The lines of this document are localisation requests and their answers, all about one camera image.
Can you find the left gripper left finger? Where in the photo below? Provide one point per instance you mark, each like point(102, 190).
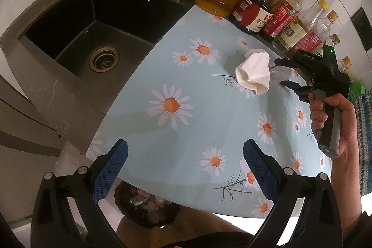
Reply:
point(53, 224)

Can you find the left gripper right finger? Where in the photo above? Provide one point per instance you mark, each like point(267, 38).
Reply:
point(319, 221)

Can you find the silver foil wrapper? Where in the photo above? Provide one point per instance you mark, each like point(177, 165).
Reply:
point(138, 201)

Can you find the person's right forearm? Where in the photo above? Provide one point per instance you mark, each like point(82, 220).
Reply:
point(355, 223)

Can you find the black trash bin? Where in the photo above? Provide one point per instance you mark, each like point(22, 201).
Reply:
point(156, 213)

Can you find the black kitchen sink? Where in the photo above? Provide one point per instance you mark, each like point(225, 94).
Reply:
point(48, 46)

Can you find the person's right hand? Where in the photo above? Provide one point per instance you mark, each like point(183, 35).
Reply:
point(334, 125)

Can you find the beige-label pepper bottle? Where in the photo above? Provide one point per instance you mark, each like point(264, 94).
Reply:
point(344, 64)

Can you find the green carton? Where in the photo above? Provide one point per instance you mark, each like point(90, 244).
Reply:
point(356, 90)

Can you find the green-label bottle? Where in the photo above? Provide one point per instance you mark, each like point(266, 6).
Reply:
point(332, 40)

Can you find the striped blue cloth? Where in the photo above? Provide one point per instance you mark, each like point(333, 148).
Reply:
point(363, 114)

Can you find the red-label clear bottle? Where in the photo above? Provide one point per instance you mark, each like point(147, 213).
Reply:
point(319, 32)

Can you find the clear plastic bag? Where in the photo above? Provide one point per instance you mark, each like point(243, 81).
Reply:
point(279, 73)

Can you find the clear yellow-cap bottle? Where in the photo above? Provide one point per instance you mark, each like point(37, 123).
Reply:
point(298, 28)

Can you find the crumpled white paper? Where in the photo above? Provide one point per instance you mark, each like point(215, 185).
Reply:
point(253, 73)

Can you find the red-label vinegar bottle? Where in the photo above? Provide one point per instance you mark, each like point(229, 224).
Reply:
point(280, 19)

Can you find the blue daisy tablecloth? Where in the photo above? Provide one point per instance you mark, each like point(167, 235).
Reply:
point(185, 119)

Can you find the person's brown trousers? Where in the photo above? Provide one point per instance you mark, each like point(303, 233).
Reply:
point(190, 228)

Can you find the sink drain strainer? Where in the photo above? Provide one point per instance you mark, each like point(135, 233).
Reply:
point(104, 59)

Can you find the black wall socket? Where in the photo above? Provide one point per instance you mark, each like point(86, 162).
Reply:
point(363, 28)

